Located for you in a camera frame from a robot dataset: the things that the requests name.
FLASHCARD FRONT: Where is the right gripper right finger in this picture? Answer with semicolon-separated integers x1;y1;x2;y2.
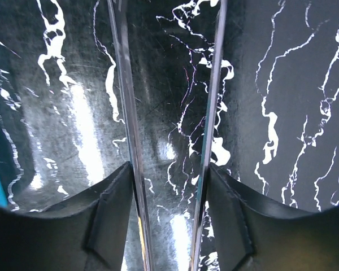
207;165;339;270

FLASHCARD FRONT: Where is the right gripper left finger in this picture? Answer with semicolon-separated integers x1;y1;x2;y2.
0;162;133;270

